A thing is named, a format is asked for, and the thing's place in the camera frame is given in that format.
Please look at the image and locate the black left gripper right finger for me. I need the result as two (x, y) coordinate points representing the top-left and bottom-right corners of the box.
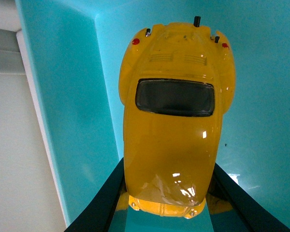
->
(206, 164), (290, 232)

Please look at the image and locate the yellow beetle toy car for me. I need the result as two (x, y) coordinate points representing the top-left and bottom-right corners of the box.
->
(119, 16), (236, 219)

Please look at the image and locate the turquoise plastic storage bin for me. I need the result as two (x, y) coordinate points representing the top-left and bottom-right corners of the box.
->
(16, 0), (290, 228)

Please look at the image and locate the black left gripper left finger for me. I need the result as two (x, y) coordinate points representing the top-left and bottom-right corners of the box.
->
(65, 159), (124, 232)

